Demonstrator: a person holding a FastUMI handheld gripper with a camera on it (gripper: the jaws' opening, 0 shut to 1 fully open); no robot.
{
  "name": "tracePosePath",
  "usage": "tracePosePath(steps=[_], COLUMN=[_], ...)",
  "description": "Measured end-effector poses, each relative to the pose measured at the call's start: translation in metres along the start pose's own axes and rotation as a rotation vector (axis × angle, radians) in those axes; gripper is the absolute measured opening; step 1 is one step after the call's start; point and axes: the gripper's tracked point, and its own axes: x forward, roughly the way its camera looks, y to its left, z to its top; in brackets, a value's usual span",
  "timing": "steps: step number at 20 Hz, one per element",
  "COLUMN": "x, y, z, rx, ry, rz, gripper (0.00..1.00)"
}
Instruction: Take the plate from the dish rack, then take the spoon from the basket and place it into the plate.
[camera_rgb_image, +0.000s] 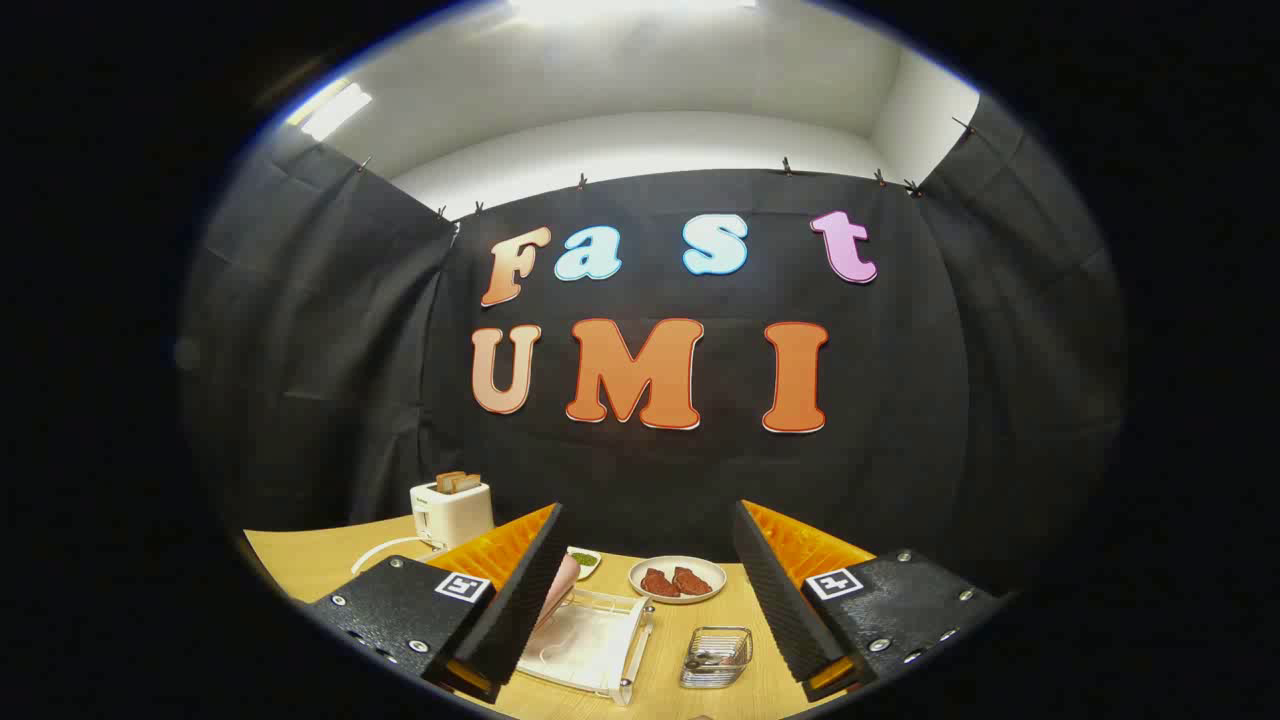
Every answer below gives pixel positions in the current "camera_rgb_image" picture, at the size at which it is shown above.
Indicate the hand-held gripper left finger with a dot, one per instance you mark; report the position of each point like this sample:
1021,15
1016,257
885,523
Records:
535,590

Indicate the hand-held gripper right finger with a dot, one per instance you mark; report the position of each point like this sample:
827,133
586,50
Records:
775,590

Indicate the pink plate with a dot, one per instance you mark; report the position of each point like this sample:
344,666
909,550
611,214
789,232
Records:
562,590

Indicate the white plate with meat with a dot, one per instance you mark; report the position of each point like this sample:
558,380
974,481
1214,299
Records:
720,578

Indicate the white divided dish with beans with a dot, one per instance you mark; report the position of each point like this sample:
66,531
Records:
583,560

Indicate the red meat piece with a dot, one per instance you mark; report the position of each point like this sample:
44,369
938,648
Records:
692,581
658,583

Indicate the white toaster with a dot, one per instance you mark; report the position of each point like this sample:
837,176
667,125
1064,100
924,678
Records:
452,512

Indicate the toasted bread slice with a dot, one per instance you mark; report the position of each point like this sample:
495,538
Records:
447,481
470,482

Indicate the black backdrop cloth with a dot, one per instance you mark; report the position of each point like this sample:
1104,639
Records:
700,480

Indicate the ceiling light panel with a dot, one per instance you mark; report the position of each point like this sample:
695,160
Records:
630,8
335,110

